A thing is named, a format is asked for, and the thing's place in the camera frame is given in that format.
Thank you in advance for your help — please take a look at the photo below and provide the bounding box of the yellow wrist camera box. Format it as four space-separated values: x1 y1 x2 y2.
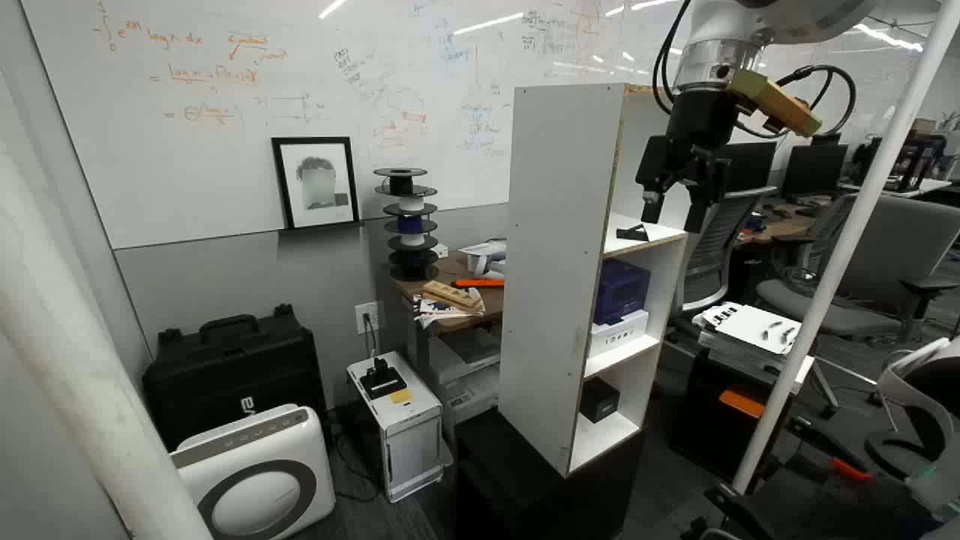
726 66 826 140

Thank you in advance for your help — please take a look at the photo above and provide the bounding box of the grey padded office chair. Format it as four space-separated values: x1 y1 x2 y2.
752 191 960 348

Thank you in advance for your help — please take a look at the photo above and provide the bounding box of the wooden desk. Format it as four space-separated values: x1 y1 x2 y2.
390 249 506 335

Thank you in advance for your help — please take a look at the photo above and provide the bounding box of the thin white slanted pole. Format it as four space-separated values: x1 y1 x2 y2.
729 0 960 498

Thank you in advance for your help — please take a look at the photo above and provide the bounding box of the whiteboard with writing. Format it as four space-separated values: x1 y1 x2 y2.
15 0 960 251

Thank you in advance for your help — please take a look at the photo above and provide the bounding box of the white round air purifier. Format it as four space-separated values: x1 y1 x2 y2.
167 401 339 540

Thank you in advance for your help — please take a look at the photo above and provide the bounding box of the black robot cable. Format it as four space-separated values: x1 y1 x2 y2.
651 0 860 140

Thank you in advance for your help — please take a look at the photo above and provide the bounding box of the black device with handle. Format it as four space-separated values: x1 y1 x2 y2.
358 353 412 401

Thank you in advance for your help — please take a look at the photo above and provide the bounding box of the blue filament spool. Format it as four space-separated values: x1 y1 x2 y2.
382 197 440 251

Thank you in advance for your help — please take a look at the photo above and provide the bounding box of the black hard case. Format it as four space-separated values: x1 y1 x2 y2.
138 302 329 451

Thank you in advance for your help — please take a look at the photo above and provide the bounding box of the white computer tower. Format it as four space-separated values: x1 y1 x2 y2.
345 348 448 507

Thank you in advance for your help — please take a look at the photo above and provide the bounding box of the thick white pole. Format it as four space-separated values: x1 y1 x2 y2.
0 137 215 540

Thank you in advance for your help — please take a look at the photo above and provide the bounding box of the black framed portrait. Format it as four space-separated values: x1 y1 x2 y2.
271 136 362 233

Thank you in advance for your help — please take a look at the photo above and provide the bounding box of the orange hand tool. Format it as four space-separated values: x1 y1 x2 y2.
450 274 506 294

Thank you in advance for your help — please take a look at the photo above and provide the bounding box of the white box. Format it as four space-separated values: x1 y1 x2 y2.
586 307 651 359

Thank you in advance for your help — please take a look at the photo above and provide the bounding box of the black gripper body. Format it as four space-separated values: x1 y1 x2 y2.
632 82 740 197

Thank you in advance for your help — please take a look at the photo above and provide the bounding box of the grey mesh office chair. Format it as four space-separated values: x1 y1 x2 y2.
678 183 780 316

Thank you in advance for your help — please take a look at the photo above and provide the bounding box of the black stand block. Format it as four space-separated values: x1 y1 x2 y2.
450 404 647 540

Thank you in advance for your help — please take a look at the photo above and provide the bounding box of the wooden block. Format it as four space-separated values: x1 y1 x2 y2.
421 277 477 312

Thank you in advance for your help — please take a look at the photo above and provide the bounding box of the red handled tool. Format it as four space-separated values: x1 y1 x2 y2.
783 414 876 489

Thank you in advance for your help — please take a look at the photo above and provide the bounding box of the white tool tray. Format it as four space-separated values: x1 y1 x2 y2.
690 299 805 359

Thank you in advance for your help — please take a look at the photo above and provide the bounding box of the black empty spool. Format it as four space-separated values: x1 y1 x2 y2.
373 166 440 201

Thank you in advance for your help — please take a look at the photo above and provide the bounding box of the white open shelf cabinet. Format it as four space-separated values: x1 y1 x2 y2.
495 82 690 480

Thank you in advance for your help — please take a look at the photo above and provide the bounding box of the white wall outlet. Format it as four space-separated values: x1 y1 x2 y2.
352 299 384 335

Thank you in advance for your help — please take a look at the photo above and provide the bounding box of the black filament spool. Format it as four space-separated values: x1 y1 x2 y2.
384 247 440 284

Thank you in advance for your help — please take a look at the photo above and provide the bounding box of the white curved chair shell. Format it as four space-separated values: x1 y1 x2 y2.
864 335 960 521

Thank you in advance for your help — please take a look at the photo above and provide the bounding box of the blue box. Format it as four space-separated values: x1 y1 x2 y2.
592 259 653 328

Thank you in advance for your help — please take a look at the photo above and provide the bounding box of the white container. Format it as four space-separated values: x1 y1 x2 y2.
462 237 509 279

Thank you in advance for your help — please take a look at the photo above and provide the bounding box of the black cube box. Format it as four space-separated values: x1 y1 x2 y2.
578 374 625 426

